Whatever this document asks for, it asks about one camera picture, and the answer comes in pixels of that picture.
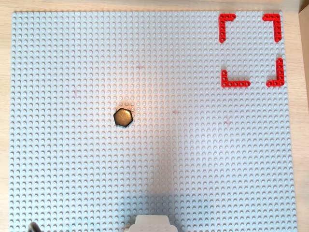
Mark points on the grey Lego baseplate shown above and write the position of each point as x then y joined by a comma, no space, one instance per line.
169,157

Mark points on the red L-shaped Lego beam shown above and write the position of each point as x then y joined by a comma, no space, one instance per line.
235,83
280,72
278,29
222,29

